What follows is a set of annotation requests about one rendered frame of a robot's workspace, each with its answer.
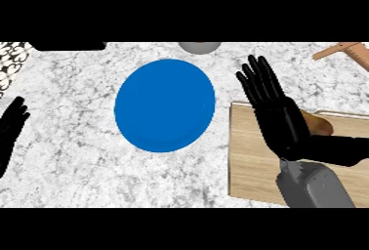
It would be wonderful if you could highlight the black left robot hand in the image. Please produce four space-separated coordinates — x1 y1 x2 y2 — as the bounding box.
0 96 30 179

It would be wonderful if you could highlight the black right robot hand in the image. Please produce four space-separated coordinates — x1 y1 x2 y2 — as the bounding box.
234 54 369 168

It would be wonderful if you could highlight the brown pear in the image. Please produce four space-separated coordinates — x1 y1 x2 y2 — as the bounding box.
299 109 336 137

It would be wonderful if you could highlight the pale wooden tray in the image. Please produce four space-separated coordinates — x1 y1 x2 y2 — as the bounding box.
225 101 369 209

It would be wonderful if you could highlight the blue oval plate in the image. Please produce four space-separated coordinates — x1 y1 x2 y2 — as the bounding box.
112 59 216 153

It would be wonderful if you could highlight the black and white patterned cloth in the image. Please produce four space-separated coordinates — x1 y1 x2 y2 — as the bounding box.
0 41 33 99

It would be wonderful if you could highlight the wooden stand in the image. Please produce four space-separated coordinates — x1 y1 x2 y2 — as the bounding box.
311 41 369 72

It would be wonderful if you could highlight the black appliance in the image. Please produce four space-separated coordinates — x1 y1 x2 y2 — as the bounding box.
27 41 107 52

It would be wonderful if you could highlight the grey round pot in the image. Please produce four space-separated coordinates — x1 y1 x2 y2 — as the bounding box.
176 41 221 55

